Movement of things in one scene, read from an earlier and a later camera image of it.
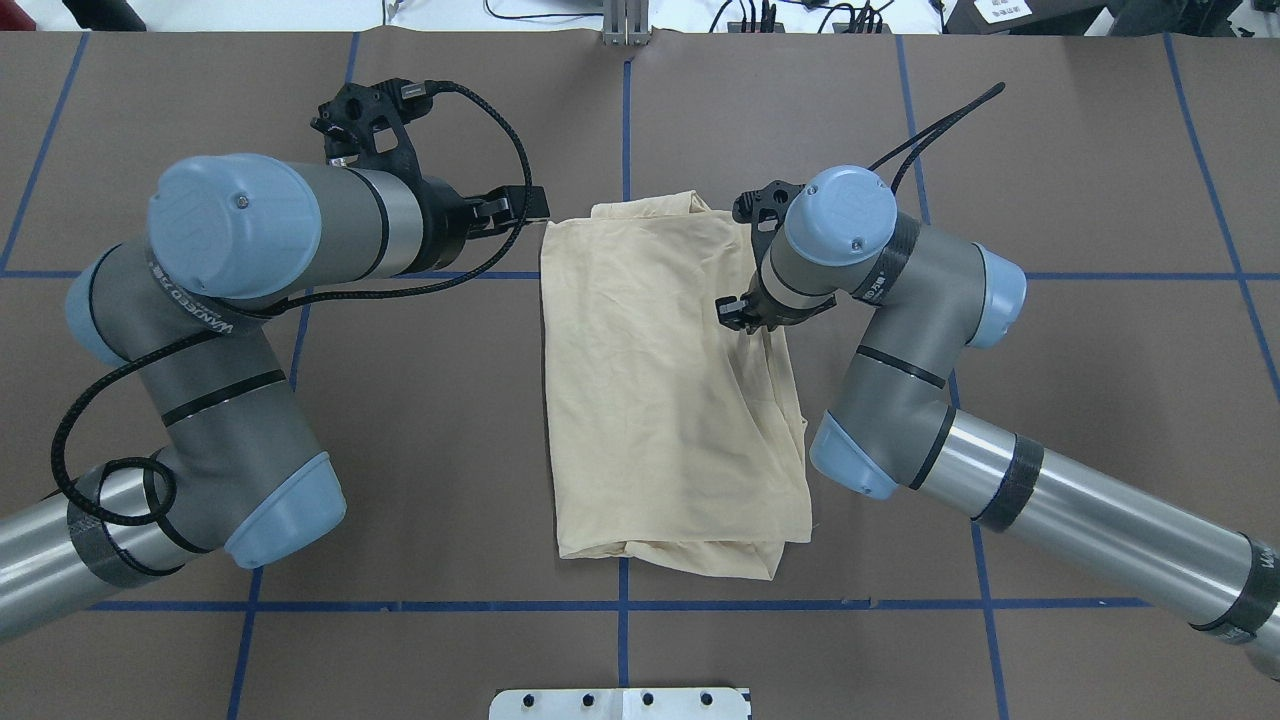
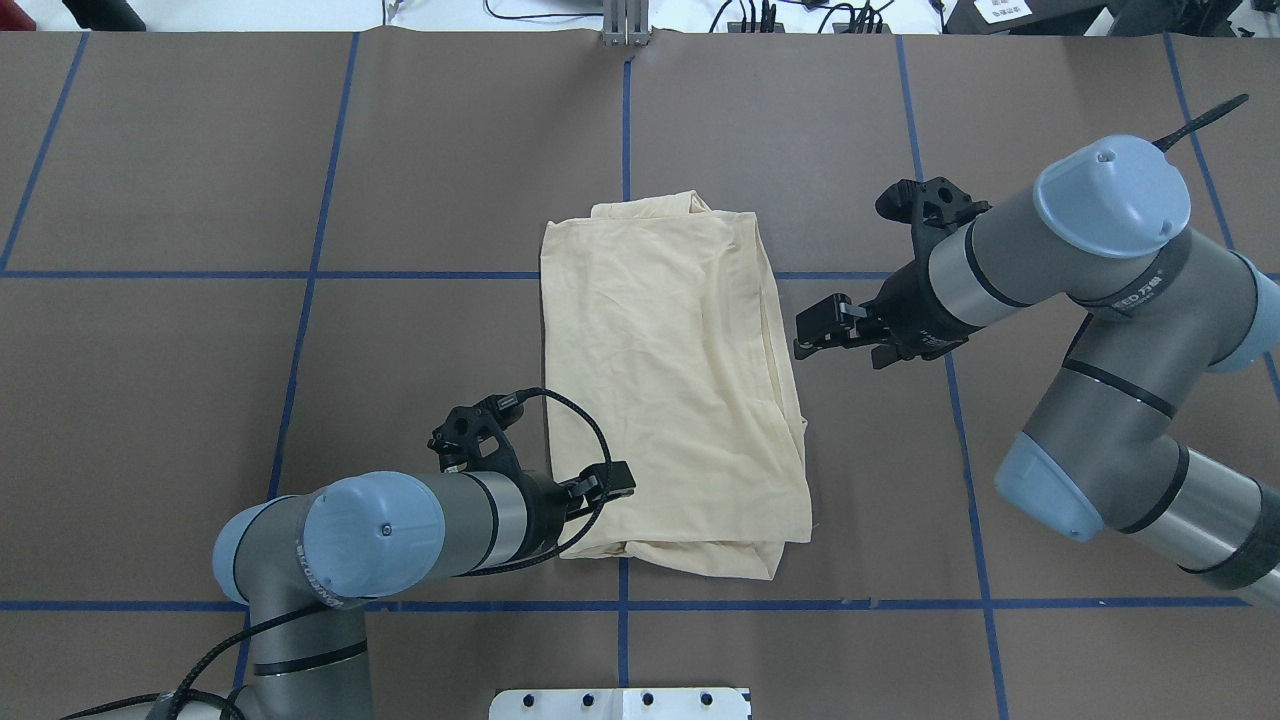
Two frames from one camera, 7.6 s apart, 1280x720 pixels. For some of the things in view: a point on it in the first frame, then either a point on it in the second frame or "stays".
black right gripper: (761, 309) → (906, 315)
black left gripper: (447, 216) → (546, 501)
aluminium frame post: (626, 22) stays
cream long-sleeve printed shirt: (677, 437) stays
